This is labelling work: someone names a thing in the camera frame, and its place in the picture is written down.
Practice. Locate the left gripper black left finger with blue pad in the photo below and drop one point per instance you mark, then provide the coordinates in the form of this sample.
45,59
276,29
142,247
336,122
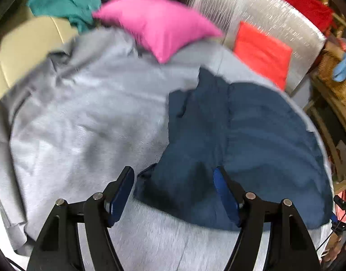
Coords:
57,246

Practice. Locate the teal green garment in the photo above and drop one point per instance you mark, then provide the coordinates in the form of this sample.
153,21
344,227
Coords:
77,12

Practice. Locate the pink pillow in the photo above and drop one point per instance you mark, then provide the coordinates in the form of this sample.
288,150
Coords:
160,26

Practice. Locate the light blue cloth in basket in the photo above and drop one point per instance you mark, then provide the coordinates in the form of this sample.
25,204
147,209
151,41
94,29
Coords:
339,72

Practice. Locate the grey bed sheet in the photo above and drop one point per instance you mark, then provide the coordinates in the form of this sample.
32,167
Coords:
94,106

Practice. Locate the person's right hand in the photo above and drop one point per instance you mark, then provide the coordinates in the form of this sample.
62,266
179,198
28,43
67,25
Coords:
333,248

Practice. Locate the silver quilted headboard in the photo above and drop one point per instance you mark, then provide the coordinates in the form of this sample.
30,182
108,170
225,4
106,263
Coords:
276,18

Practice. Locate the wooden bedside shelf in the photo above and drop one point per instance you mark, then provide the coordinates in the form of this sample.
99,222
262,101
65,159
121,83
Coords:
329,117

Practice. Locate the wicker basket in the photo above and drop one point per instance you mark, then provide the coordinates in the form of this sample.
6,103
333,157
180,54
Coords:
325,73

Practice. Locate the beige mattress edge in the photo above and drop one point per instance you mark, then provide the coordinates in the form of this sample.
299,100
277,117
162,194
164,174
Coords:
28,44

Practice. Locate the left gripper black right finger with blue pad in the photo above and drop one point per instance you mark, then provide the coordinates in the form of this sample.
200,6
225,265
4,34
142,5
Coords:
290,246

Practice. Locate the dark navy blue garment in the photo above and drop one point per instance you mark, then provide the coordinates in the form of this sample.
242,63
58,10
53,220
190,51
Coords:
255,135

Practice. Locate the red-orange pillow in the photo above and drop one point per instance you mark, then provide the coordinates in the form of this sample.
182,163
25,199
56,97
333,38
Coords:
263,53

